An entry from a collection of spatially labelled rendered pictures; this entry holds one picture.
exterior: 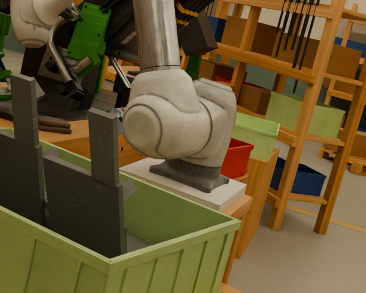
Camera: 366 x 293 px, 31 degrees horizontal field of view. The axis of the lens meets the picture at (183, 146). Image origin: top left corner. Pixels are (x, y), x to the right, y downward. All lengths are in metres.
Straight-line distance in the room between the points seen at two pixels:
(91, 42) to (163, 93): 0.89
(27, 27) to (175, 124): 0.68
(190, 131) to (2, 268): 0.67
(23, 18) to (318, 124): 3.26
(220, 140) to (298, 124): 3.05
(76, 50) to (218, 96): 0.84
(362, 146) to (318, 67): 4.35
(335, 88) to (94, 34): 8.45
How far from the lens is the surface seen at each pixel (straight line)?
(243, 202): 1.83
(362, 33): 11.14
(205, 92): 1.68
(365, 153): 9.01
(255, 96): 5.39
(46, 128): 1.88
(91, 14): 2.41
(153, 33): 1.57
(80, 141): 1.91
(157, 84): 1.53
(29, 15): 2.00
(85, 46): 2.38
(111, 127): 0.93
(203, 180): 1.72
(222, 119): 1.68
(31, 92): 1.05
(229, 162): 2.25
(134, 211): 1.34
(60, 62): 2.36
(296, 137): 4.71
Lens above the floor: 1.29
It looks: 10 degrees down
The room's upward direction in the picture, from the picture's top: 14 degrees clockwise
